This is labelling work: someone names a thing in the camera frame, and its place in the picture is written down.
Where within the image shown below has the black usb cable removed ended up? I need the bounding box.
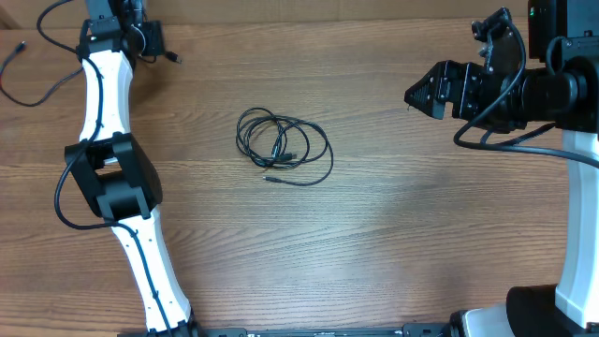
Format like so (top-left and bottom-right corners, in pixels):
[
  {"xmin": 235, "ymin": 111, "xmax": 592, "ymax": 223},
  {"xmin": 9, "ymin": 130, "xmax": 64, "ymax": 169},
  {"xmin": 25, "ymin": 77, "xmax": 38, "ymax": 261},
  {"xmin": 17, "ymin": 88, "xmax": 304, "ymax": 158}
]
[{"xmin": 0, "ymin": 40, "xmax": 183, "ymax": 109}]

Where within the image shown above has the black usb cable bundle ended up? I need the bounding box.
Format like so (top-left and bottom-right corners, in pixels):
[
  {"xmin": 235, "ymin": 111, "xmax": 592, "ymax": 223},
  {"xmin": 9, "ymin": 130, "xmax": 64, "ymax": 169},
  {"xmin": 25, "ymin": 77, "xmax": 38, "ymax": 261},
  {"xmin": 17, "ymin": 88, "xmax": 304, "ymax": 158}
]
[{"xmin": 234, "ymin": 106, "xmax": 335, "ymax": 188}]

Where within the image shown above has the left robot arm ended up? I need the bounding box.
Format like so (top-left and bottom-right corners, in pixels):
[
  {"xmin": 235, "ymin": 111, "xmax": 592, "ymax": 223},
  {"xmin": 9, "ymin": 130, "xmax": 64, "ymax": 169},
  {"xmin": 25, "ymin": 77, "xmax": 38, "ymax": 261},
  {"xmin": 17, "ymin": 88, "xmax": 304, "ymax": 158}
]
[{"xmin": 65, "ymin": 1, "xmax": 202, "ymax": 336}]

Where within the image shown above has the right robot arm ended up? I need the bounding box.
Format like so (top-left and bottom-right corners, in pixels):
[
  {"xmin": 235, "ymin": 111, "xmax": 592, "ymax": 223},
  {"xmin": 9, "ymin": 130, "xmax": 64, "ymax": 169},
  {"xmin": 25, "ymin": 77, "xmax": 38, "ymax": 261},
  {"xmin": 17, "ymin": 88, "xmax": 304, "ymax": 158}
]
[{"xmin": 404, "ymin": 1, "xmax": 598, "ymax": 336}]

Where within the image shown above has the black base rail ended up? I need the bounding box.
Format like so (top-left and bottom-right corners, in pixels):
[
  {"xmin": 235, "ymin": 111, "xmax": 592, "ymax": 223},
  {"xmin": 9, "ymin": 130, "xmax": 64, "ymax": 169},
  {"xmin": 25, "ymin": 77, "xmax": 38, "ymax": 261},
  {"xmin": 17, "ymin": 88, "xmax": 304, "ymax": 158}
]
[{"xmin": 202, "ymin": 323, "xmax": 460, "ymax": 337}]

